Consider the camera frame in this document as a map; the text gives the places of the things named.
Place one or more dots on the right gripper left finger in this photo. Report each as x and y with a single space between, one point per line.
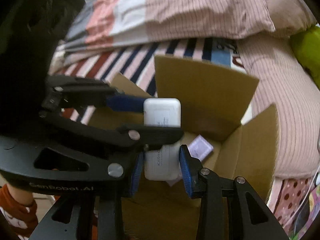
89 190

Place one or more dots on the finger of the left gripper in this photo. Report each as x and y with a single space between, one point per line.
66 135
80 92

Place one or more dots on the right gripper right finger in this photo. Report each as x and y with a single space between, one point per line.
230 208

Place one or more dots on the lilac rectangular box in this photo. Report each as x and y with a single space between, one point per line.
200 148

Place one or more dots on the white power bank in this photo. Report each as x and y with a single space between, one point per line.
162 158

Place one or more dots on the person forearm red sleeve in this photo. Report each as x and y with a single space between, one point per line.
19 209

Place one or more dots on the striped fleece blanket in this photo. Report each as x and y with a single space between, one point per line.
136 63

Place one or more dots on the striped folded quilt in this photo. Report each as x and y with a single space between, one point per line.
106 24

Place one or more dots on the brown cardboard box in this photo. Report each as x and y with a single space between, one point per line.
213 101

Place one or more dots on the pink ribbed pillow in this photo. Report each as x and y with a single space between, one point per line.
283 82

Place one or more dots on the green plush toy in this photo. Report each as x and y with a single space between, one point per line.
306 48

